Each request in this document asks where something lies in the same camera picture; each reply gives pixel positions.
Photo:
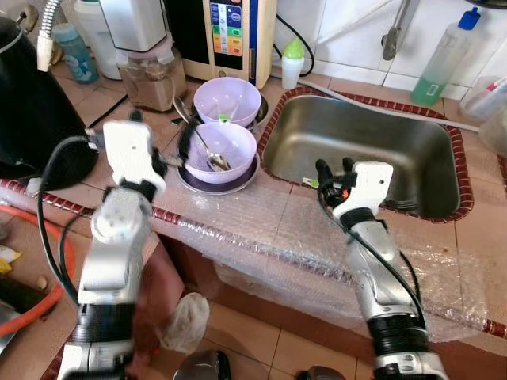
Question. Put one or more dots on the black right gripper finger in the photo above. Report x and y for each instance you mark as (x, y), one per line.
(325, 171)
(348, 165)

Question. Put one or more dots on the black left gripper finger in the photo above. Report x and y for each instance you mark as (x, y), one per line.
(188, 141)
(136, 116)

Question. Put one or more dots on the lilac plastic bowl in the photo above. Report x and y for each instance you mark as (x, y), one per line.
(234, 142)
(238, 95)

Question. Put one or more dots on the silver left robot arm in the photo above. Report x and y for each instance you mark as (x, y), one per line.
(119, 237)

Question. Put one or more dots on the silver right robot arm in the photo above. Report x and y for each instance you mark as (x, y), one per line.
(380, 277)

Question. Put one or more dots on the steel kitchen sink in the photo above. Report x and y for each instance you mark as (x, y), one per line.
(364, 150)

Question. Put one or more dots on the white blender with jar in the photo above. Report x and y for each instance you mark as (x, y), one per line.
(150, 79)

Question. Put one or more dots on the green tipped white utensil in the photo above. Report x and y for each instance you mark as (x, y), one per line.
(224, 119)

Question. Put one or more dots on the clear bubble wrap sheet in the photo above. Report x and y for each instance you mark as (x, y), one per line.
(301, 237)

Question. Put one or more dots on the shallow steel dish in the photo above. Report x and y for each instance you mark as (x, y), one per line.
(262, 111)
(238, 188)

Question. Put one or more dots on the teal plastic bottle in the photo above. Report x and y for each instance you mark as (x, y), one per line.
(78, 59)

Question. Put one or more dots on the white plastic container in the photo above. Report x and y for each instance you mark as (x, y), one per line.
(99, 39)

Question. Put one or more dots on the black electric kettle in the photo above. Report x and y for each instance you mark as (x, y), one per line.
(40, 111)

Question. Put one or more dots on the small white bottle green cap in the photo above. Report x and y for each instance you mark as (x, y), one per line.
(291, 71)

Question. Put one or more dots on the beige water ionizer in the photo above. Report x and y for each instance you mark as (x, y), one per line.
(230, 39)

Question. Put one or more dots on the clear bottle green detergent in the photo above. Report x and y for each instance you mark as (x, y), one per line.
(432, 83)

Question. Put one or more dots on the brown hanging cloth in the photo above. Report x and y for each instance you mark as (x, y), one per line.
(162, 285)

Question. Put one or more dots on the clear plastic cup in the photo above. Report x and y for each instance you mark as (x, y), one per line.
(479, 103)

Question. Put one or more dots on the white mesh bag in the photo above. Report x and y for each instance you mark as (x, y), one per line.
(188, 321)

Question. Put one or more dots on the yellow item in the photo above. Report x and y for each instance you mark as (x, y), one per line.
(8, 257)

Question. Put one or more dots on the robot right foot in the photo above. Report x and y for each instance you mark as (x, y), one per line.
(321, 374)

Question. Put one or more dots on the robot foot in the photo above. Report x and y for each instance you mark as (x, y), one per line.
(202, 368)
(321, 374)

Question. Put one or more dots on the black cookware piece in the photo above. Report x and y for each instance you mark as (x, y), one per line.
(24, 293)

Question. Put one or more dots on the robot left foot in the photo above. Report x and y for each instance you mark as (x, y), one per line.
(202, 368)

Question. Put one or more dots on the steel basin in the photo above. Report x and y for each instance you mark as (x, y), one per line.
(8, 328)

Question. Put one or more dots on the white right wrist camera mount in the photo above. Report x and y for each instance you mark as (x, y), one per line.
(368, 186)

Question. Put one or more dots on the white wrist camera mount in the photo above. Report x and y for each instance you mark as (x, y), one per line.
(127, 154)
(368, 186)

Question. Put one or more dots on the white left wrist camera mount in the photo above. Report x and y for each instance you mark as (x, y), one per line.
(127, 154)

